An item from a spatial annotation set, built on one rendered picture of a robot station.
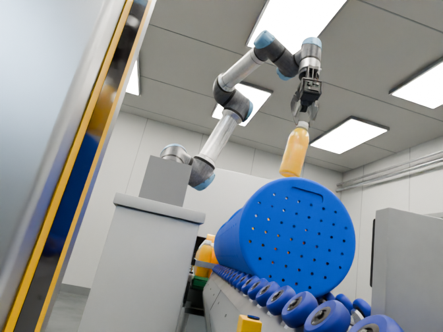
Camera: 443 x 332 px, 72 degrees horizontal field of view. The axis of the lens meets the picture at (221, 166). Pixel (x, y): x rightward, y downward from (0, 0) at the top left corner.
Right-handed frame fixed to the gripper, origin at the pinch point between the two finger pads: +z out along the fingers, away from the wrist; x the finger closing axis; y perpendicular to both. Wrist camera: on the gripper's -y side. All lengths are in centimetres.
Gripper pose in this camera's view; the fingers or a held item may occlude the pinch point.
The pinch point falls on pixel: (302, 124)
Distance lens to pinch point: 109.9
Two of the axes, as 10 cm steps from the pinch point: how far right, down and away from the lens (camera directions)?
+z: -1.8, 9.1, -3.8
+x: 9.8, 1.9, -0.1
